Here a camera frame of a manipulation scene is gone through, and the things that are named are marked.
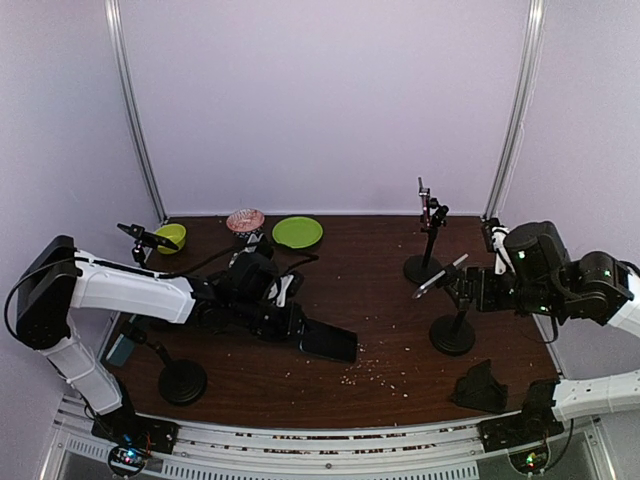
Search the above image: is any black phone teal case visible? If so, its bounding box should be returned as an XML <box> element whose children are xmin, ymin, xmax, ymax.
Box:
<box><xmin>299</xmin><ymin>319</ymin><xmax>358</xmax><ymax>364</ymax></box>

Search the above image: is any left aluminium frame post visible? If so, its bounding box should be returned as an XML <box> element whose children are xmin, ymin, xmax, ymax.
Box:
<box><xmin>104</xmin><ymin>0</ymin><xmax>167</xmax><ymax>223</ymax></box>

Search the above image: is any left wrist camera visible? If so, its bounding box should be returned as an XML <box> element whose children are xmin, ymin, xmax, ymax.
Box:
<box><xmin>266</xmin><ymin>271</ymin><xmax>304</xmax><ymax>308</ymax></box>

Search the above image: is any aluminium frame post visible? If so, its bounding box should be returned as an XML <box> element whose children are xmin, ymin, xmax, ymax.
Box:
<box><xmin>104</xmin><ymin>0</ymin><xmax>167</xmax><ymax>223</ymax></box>
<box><xmin>483</xmin><ymin>0</ymin><xmax>546</xmax><ymax>219</ymax></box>

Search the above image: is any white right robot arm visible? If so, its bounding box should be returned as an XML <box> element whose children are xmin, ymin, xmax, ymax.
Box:
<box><xmin>444</xmin><ymin>221</ymin><xmax>639</xmax><ymax>443</ymax></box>

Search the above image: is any right aluminium frame post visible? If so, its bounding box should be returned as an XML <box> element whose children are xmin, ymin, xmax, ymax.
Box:
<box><xmin>483</xmin><ymin>0</ymin><xmax>546</xmax><ymax>219</ymax></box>

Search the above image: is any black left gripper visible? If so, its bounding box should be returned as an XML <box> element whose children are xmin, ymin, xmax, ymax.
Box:
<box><xmin>231</xmin><ymin>296</ymin><xmax>317</xmax><ymax>344</ymax></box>

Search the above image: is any lime green bowl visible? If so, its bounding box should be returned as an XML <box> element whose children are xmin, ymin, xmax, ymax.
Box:
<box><xmin>155</xmin><ymin>223</ymin><xmax>187</xmax><ymax>255</ymax></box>

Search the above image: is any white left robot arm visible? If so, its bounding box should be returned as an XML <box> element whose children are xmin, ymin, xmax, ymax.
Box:
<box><xmin>5</xmin><ymin>235</ymin><xmax>307</xmax><ymax>444</ymax></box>

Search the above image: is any front aluminium rail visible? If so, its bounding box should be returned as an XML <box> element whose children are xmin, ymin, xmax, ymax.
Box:
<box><xmin>35</xmin><ymin>395</ymin><xmax>621</xmax><ymax>479</ymax></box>

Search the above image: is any pink patterned bowl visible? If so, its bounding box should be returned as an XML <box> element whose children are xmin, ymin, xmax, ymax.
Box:
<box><xmin>226</xmin><ymin>208</ymin><xmax>265</xmax><ymax>236</ymax></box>

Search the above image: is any pink phone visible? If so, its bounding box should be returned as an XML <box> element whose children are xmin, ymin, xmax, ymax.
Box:
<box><xmin>418</xmin><ymin>177</ymin><xmax>432</xmax><ymax>233</ymax></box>

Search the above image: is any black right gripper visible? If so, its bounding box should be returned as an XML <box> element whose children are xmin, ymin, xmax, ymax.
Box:
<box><xmin>445</xmin><ymin>266</ymin><xmax>565</xmax><ymax>318</ymax></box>

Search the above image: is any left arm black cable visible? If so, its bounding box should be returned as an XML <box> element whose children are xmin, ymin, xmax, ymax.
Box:
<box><xmin>4</xmin><ymin>249</ymin><xmax>321</xmax><ymax>341</ymax></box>

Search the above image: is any white desk phone stand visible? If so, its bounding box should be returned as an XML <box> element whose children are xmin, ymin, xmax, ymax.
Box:
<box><xmin>230</xmin><ymin>233</ymin><xmax>265</xmax><ymax>263</ymax></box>

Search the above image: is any lime green plate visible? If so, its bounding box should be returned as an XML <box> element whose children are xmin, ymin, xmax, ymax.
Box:
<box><xmin>272</xmin><ymin>216</ymin><xmax>324</xmax><ymax>249</ymax></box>

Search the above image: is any black triangular phone stand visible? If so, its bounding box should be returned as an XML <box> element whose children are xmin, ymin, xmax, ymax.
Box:
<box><xmin>451</xmin><ymin>359</ymin><xmax>509</xmax><ymax>414</ymax></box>

